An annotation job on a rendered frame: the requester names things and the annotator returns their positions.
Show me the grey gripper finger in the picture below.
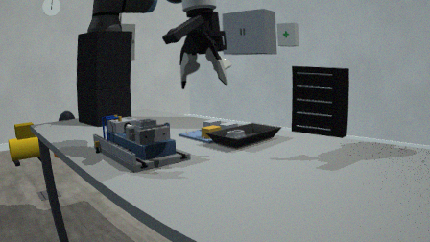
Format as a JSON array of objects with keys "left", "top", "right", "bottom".
[
  {"left": 204, "top": 35, "right": 231, "bottom": 85},
  {"left": 179, "top": 41, "right": 200, "bottom": 89}
]

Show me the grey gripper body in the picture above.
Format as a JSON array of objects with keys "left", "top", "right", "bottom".
[{"left": 185, "top": 8, "right": 227, "bottom": 55}]

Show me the yellow block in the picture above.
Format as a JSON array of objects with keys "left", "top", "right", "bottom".
[{"left": 202, "top": 125, "right": 221, "bottom": 139}]

